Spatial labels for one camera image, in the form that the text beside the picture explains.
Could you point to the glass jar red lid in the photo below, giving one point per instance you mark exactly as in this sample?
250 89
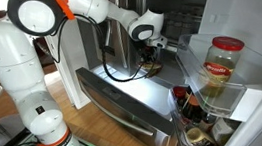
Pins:
220 70

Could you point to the orange cap dark bottle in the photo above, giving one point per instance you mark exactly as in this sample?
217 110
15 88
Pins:
191 109

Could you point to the white food carton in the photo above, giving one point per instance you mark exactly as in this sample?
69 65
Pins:
223 131

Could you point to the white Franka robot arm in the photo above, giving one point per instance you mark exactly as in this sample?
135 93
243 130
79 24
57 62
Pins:
11 61

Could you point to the open white fridge door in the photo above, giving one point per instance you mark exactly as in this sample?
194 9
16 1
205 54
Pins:
255 17

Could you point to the white container in door bin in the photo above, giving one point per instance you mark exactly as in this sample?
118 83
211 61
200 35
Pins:
198 137

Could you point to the small dark bottle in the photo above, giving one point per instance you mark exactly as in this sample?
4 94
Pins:
206 122

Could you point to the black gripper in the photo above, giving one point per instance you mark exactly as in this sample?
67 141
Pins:
148 51

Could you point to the stainless steel fridge drawer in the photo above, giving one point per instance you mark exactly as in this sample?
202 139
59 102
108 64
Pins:
126 112

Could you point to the red cap bottle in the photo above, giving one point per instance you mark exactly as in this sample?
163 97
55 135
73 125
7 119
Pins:
178 94

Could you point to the fridge main body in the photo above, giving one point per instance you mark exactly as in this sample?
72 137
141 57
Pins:
181 18

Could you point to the grey drawer control sticker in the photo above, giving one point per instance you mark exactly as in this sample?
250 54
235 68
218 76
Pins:
111 93

